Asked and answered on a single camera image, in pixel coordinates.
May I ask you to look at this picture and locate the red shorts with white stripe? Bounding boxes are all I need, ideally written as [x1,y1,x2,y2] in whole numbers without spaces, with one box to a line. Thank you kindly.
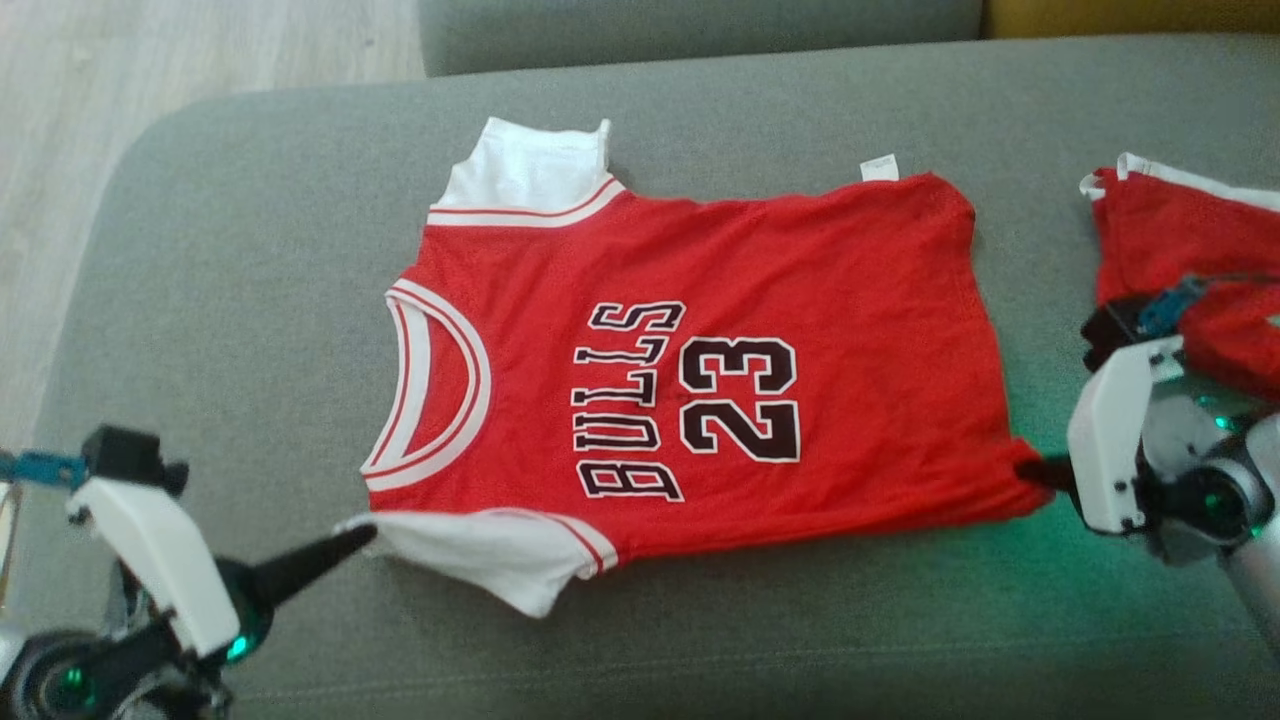
[1079,152,1280,401]

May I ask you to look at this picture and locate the blue right camera cable connector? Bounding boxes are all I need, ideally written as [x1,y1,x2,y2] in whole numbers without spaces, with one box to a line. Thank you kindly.
[1135,277,1212,339]

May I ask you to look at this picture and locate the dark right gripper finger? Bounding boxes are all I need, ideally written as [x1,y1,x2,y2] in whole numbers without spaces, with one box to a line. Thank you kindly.
[1015,455,1077,493]

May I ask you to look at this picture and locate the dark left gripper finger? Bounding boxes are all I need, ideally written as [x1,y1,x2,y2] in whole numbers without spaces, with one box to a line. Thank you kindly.
[252,523,379,609]

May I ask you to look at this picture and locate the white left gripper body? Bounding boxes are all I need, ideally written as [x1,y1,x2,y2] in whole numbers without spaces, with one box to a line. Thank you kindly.
[67,477,277,663]

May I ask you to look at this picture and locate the blue camera cable connector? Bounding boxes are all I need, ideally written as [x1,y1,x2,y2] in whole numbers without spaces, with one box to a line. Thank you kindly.
[0,450,89,492]
[1135,277,1212,339]

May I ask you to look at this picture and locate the large grey sofa chaise cushion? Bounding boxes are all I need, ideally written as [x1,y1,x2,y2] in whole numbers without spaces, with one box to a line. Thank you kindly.
[0,35,1280,720]

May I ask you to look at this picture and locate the red Bulls 23 jersey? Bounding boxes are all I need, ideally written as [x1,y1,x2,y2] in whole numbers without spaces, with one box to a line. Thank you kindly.
[335,117,1056,619]

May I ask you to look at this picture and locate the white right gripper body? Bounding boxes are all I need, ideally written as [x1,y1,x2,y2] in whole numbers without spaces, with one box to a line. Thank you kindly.
[1066,335,1187,536]

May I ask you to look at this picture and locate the grey sofa seat cushion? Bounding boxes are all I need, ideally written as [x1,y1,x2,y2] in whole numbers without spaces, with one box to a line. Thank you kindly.
[417,0,987,78]

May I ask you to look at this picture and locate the yellow sofa back cushion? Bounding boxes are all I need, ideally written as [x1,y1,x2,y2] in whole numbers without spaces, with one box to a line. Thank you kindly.
[983,0,1280,39]

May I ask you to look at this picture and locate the blue left camera cable connector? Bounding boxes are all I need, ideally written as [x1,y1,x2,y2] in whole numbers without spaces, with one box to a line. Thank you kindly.
[0,450,89,492]

